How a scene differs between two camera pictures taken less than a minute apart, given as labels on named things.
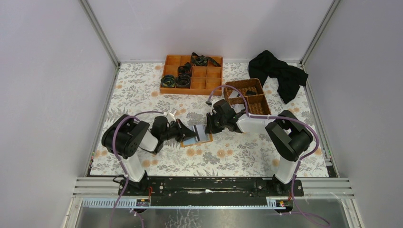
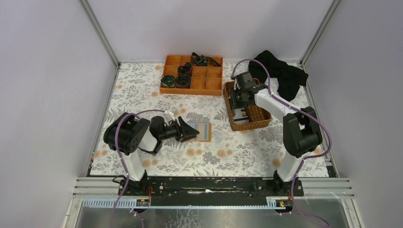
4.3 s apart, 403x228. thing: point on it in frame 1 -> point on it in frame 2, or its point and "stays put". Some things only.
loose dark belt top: x=202 y=60 stays put
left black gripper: x=178 y=131 stays put
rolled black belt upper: x=185 y=69 stays put
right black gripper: x=210 y=121 -> x=238 y=111
